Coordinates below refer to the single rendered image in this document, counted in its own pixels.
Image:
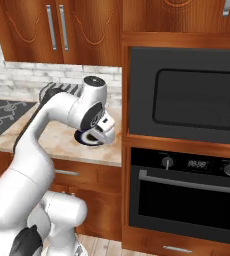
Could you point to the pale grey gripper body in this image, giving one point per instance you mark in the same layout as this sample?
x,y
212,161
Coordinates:
x,y
106,136

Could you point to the wooden base cupboard door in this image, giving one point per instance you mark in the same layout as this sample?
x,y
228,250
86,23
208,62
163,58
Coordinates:
x,y
102,213

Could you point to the wooden drawer front under oven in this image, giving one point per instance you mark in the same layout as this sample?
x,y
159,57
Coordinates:
x,y
143,243

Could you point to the dark blue and white plate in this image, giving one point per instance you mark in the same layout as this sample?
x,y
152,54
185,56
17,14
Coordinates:
x,y
82,139

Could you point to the black and white striped rack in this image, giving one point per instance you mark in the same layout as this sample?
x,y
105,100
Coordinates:
x,y
53,89

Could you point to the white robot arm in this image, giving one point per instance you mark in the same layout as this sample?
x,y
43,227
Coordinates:
x,y
30,166

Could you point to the wooden drawer front under counter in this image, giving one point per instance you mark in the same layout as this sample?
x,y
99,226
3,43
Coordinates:
x,y
100,175

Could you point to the black glass oven door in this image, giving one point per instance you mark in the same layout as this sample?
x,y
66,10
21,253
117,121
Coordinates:
x,y
187,210

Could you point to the black gas hob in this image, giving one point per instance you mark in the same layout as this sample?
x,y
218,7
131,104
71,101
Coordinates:
x,y
3,115

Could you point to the wooden cupboard door above microwave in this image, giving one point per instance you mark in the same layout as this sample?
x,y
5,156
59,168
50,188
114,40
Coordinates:
x,y
173,16

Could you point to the wooden wall cupboard door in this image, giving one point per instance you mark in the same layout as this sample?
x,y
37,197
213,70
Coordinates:
x,y
23,30
93,33

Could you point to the black built-in microwave oven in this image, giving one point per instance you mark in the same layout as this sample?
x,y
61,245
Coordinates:
x,y
187,96

